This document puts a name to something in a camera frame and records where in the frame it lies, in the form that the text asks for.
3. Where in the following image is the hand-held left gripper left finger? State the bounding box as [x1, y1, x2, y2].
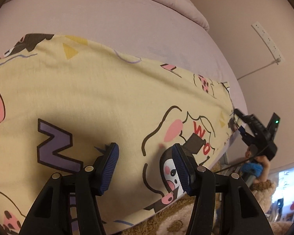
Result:
[18, 142, 120, 235]

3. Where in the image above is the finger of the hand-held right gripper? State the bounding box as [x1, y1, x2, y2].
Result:
[233, 108, 255, 128]
[237, 126, 258, 148]

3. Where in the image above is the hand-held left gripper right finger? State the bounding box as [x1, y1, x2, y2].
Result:
[171, 143, 263, 235]

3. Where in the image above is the person's right forearm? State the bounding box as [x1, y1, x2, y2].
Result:
[256, 155, 271, 183]

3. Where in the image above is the blue fluffy cloth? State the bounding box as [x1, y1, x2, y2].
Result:
[241, 163, 263, 177]

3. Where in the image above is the cartoon printed cloth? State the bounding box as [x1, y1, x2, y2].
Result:
[276, 168, 294, 223]

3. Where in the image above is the pink pillow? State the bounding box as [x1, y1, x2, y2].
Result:
[127, 0, 210, 31]

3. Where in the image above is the bed with pink sheet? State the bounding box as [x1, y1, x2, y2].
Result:
[0, 0, 248, 167]

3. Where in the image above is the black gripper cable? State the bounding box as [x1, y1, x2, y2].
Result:
[212, 149, 267, 175]

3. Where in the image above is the white power cable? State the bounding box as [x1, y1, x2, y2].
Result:
[236, 58, 280, 81]

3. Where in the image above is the white wall power strip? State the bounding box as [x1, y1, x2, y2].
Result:
[251, 22, 285, 65]

